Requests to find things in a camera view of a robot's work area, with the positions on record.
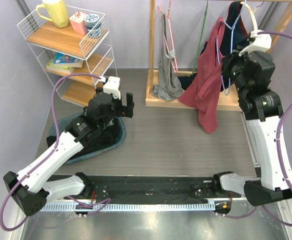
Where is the blue white patterned cup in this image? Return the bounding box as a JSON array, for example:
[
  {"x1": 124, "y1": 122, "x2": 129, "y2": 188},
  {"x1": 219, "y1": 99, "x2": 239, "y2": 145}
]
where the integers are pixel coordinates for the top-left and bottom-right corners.
[{"x1": 84, "y1": 13, "x2": 102, "y2": 38}]

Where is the blue cover book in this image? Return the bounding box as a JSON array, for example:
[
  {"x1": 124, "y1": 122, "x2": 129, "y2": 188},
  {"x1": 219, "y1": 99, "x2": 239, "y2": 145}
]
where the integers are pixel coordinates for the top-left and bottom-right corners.
[{"x1": 54, "y1": 52, "x2": 83, "y2": 68}]

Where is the navy tank top red trim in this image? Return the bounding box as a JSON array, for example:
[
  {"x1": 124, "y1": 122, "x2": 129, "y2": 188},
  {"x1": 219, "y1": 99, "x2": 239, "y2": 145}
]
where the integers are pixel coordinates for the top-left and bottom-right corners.
[{"x1": 178, "y1": 1, "x2": 249, "y2": 90}]

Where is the teal plastic laundry basin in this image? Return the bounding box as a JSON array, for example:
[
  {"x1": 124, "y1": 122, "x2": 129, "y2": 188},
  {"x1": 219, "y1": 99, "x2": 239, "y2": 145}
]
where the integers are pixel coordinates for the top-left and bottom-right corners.
[{"x1": 46, "y1": 113, "x2": 126, "y2": 164}]

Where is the pink hanger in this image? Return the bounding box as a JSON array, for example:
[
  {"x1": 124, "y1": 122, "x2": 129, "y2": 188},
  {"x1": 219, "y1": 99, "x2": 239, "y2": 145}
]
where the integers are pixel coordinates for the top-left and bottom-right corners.
[{"x1": 158, "y1": 0, "x2": 179, "y2": 73}]

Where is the wooden clothes rack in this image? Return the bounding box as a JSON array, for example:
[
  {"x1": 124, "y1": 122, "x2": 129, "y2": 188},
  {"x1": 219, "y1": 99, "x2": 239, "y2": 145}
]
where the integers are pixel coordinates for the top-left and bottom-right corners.
[{"x1": 145, "y1": 0, "x2": 292, "y2": 112}]

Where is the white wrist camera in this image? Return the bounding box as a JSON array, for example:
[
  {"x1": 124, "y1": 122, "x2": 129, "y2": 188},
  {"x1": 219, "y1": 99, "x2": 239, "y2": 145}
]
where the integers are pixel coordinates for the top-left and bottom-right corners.
[
  {"x1": 99, "y1": 76, "x2": 121, "y2": 100},
  {"x1": 238, "y1": 30, "x2": 272, "y2": 57}
]

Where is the green cover book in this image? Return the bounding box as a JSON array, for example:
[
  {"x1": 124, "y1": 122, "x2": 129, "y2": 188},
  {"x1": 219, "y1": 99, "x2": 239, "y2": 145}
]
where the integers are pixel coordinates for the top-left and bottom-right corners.
[{"x1": 45, "y1": 58, "x2": 75, "y2": 74}]

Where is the white wire wooden shelf rack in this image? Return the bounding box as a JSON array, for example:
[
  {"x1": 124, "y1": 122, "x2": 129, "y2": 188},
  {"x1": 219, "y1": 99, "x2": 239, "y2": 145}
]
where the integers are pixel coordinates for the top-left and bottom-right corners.
[{"x1": 17, "y1": 5, "x2": 117, "y2": 106}]

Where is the slotted aluminium cable rail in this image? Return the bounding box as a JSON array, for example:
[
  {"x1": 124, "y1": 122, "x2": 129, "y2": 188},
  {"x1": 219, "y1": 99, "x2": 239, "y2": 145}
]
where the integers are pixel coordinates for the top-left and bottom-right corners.
[{"x1": 40, "y1": 201, "x2": 216, "y2": 213}]

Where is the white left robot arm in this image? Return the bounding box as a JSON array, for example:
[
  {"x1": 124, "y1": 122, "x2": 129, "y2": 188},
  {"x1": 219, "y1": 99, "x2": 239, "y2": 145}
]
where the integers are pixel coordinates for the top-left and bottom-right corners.
[{"x1": 3, "y1": 90, "x2": 135, "y2": 217}]

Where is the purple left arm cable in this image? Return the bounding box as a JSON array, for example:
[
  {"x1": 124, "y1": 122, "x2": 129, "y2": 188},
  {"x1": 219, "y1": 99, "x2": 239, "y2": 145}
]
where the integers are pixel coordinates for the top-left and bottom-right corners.
[{"x1": 0, "y1": 73, "x2": 112, "y2": 231}]

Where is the grey tank top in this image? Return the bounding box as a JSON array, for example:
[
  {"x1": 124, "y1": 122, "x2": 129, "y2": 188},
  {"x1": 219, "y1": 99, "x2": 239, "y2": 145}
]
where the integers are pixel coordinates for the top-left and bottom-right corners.
[{"x1": 151, "y1": 12, "x2": 183, "y2": 101}]

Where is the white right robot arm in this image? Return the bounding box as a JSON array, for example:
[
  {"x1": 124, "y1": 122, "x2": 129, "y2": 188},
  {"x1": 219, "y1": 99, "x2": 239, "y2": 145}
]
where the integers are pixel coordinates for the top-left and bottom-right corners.
[{"x1": 211, "y1": 46, "x2": 292, "y2": 206}]

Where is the cream white hanger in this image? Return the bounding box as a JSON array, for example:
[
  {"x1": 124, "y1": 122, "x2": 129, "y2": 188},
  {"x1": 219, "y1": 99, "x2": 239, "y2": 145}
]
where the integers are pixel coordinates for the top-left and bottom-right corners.
[{"x1": 240, "y1": 1, "x2": 259, "y2": 34}]

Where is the green hanger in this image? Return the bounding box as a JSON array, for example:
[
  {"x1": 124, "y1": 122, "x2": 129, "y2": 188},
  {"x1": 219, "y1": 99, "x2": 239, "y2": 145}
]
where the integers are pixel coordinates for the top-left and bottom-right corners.
[{"x1": 191, "y1": 0, "x2": 209, "y2": 74}]

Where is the yellow mug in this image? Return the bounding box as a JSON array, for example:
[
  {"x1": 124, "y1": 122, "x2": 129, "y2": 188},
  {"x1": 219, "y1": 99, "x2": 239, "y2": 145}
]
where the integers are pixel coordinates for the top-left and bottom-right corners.
[{"x1": 35, "y1": 0, "x2": 70, "y2": 28}]

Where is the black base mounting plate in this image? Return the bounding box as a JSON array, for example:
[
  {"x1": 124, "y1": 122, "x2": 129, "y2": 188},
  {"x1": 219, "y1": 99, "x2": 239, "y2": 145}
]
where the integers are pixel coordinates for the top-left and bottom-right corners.
[{"x1": 63, "y1": 175, "x2": 242, "y2": 205}]

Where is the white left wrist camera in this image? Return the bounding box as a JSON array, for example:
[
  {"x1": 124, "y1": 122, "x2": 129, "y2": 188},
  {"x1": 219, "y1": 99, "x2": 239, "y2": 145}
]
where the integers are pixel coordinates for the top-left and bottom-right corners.
[{"x1": 99, "y1": 76, "x2": 121, "y2": 100}]

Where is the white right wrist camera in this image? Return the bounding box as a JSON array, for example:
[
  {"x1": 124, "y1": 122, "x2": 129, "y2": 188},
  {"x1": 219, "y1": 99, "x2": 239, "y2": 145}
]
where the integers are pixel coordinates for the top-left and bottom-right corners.
[{"x1": 238, "y1": 30, "x2": 272, "y2": 57}]

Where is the pink small box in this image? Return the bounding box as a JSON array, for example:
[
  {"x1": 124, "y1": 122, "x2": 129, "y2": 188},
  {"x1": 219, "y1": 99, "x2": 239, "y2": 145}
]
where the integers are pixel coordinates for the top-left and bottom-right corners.
[{"x1": 69, "y1": 11, "x2": 87, "y2": 35}]

